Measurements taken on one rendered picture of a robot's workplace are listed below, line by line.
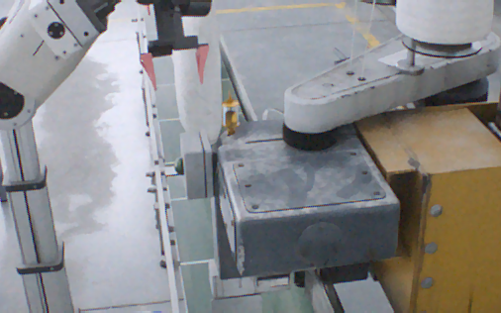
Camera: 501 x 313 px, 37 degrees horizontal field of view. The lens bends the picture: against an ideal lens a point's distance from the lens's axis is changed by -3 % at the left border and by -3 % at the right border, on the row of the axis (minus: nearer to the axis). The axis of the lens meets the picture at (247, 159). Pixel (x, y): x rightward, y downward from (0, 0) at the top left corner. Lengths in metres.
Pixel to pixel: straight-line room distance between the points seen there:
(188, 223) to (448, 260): 1.66
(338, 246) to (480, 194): 0.26
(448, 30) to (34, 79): 1.00
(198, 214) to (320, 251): 1.78
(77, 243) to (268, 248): 2.42
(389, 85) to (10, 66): 0.89
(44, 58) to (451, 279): 0.97
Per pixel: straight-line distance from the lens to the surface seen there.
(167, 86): 3.93
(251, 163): 1.16
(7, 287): 3.26
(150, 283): 3.14
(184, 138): 1.27
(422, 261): 1.24
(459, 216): 1.22
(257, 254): 1.07
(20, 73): 1.77
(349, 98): 1.21
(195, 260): 2.60
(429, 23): 1.09
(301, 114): 1.18
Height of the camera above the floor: 1.90
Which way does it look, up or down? 28 degrees down
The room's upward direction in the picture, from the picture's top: 2 degrees counter-clockwise
